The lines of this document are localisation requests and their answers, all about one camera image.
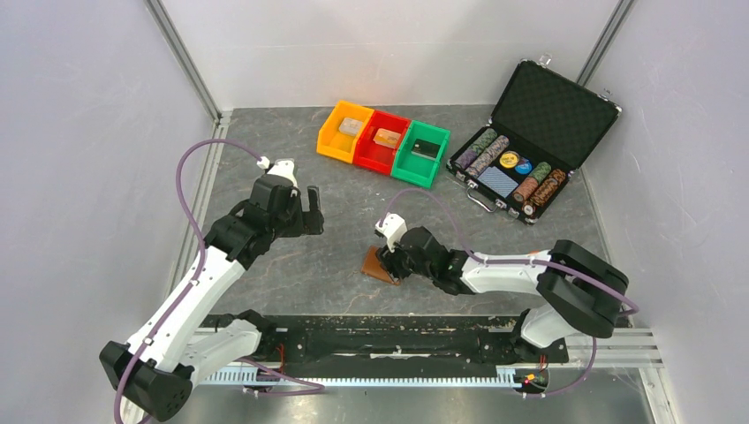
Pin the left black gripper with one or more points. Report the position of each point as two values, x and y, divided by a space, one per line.
307 223

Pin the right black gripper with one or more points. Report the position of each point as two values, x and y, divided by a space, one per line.
389 261

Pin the brown leather card holder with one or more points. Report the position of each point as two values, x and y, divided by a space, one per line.
372 267

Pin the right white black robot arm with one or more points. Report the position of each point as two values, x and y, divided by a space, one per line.
582 293

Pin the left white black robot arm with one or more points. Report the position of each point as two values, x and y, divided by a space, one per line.
158 366

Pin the card stack in yellow bin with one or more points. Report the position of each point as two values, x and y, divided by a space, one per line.
350 126

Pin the card stack in red bin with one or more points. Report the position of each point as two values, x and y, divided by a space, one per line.
386 138

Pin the dark card in green bin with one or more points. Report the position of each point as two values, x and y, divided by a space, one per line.
426 149

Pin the blue playing card deck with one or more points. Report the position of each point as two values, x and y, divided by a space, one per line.
498 181

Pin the yellow plastic bin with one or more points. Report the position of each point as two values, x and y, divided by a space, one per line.
339 135

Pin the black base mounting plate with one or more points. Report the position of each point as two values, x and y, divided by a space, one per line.
395 346

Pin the red plastic bin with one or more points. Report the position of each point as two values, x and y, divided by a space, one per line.
371 156

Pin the green plastic bin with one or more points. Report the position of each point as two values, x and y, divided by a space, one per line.
419 157

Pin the yellow dealer button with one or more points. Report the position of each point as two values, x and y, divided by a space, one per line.
509 159

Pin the black poker chip case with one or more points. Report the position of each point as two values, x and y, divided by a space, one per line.
553 123

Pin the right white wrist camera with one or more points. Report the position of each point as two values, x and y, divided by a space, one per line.
392 228

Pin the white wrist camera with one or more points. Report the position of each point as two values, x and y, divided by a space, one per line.
284 168
392 228

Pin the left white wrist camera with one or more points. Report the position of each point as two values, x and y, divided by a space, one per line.
284 168

